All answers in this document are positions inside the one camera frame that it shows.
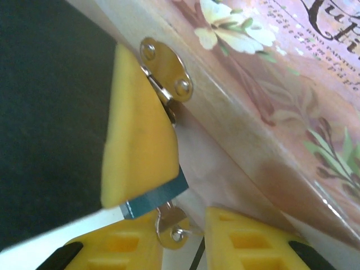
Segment silver box hasp latch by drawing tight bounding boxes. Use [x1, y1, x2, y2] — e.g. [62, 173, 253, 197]
[139, 36, 195, 126]

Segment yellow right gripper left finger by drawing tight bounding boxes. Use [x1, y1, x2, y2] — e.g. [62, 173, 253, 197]
[36, 210, 163, 270]

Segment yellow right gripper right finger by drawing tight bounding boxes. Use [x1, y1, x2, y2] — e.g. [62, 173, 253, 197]
[204, 206, 337, 270]

